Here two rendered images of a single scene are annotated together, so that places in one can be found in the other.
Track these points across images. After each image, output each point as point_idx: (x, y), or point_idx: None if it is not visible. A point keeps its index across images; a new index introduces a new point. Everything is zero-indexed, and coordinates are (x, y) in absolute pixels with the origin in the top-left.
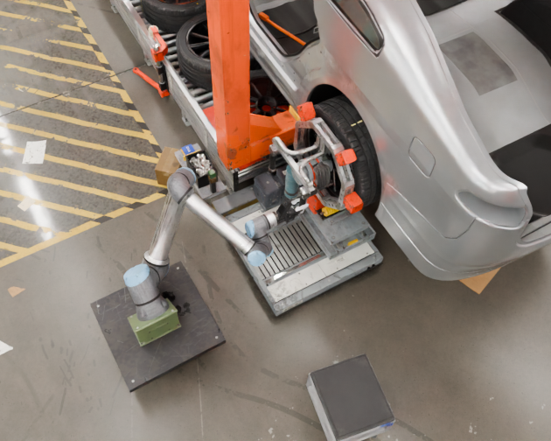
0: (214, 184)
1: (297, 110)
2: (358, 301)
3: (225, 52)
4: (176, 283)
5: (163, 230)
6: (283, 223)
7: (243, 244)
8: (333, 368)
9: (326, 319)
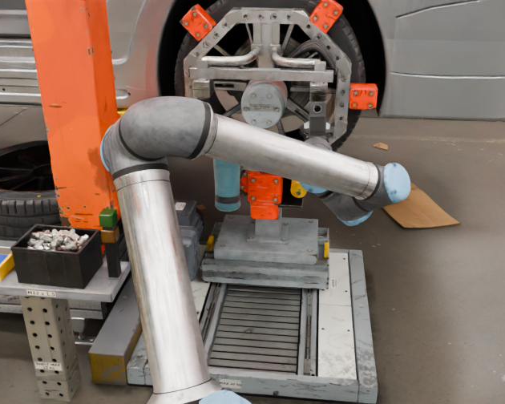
0: (118, 246)
1: (187, 24)
2: (406, 309)
3: None
4: None
5: (175, 285)
6: (217, 305)
7: (362, 165)
8: None
9: (418, 352)
